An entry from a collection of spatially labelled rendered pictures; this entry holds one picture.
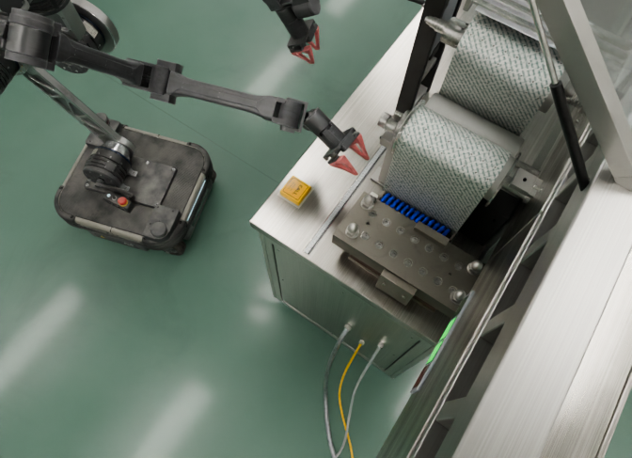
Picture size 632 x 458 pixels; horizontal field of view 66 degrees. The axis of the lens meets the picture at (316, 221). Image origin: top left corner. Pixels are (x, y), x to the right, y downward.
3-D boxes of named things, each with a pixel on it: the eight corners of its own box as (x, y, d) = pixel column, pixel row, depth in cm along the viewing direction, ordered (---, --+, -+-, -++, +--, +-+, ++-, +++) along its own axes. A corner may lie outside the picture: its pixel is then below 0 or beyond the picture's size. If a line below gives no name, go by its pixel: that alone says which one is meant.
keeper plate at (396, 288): (378, 280, 139) (384, 268, 129) (409, 300, 137) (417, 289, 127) (373, 288, 139) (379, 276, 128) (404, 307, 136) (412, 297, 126)
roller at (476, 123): (430, 111, 138) (440, 83, 128) (512, 155, 133) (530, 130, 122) (408, 140, 134) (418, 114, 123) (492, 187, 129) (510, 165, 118)
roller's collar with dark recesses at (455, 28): (449, 30, 126) (456, 10, 120) (469, 40, 125) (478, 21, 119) (437, 46, 124) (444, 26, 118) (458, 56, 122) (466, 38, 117)
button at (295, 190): (292, 178, 153) (292, 174, 151) (311, 189, 152) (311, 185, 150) (279, 195, 151) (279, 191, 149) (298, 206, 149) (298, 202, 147)
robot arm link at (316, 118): (302, 119, 127) (317, 103, 127) (298, 119, 134) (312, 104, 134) (320, 138, 129) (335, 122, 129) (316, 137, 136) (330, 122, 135)
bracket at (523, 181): (517, 170, 113) (520, 165, 111) (540, 182, 112) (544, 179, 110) (508, 186, 111) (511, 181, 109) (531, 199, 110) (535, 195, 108)
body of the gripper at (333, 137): (326, 162, 134) (307, 143, 132) (346, 136, 138) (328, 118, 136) (337, 157, 129) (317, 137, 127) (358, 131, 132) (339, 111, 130)
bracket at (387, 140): (376, 167, 156) (392, 108, 128) (394, 178, 154) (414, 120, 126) (368, 179, 154) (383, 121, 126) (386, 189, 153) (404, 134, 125)
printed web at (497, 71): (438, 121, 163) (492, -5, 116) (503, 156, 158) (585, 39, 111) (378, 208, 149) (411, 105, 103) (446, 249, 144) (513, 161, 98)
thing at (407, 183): (383, 188, 139) (394, 154, 122) (456, 232, 134) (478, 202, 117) (382, 190, 139) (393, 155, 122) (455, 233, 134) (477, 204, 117)
